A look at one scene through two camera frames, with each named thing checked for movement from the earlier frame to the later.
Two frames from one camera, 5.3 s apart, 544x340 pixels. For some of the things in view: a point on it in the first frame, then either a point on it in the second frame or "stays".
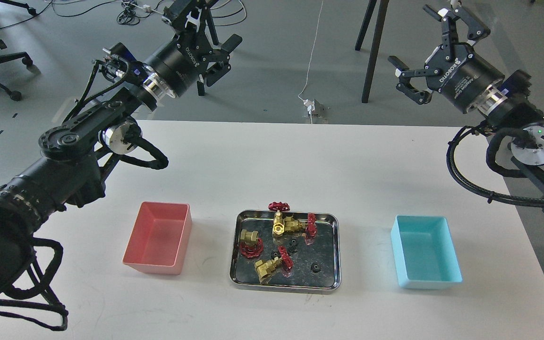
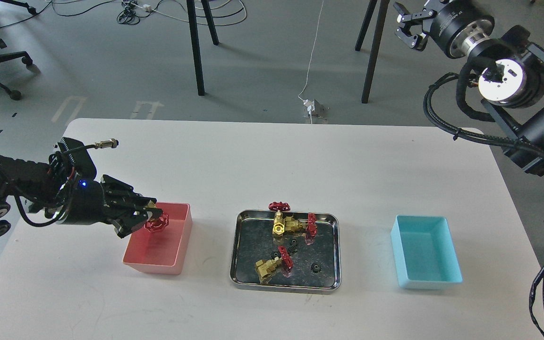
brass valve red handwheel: [251, 246] -> [157, 223]
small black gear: [293, 244] stays
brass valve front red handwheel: [264, 268] stays
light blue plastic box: [425, 255] stays
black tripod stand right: [383, 8] stays
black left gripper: [180, 63] -> [86, 201]
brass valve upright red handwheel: [278, 227] stays
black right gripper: [467, 80] -> [456, 25]
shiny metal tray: [288, 250] stays
